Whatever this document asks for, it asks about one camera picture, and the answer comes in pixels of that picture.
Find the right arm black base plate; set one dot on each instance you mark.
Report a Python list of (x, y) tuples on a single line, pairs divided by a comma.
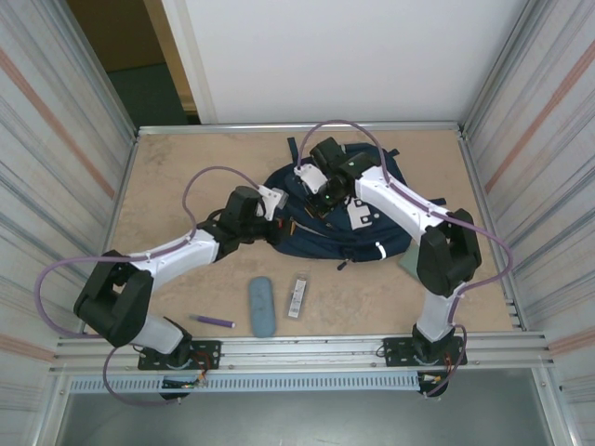
[(392, 353)]

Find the aluminium frame crossbar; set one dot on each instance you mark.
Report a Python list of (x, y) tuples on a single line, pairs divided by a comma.
[(232, 127)]

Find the grey blue glasses case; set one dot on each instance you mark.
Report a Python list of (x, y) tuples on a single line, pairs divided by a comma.
[(261, 306)]

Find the green notebook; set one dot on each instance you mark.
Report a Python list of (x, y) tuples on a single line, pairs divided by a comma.
[(409, 262)]

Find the aluminium frame side rail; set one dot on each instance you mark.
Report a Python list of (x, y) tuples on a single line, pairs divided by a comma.
[(122, 186), (476, 176)]

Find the white door frame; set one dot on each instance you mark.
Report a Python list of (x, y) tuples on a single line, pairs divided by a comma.
[(189, 56)]

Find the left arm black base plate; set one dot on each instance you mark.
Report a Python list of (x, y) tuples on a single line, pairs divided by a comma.
[(211, 353)]

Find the clear pen refill pack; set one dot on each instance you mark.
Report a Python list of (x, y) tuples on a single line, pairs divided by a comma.
[(296, 296)]

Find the navy blue white backpack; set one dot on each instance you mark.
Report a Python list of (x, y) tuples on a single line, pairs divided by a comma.
[(325, 237)]

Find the purple pen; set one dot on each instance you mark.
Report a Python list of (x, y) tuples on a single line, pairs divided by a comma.
[(214, 320)]

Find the grey metal panel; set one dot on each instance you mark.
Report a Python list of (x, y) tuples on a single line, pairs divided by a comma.
[(302, 423)]

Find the aluminium mounting rail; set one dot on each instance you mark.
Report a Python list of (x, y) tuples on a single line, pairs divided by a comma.
[(302, 353)]

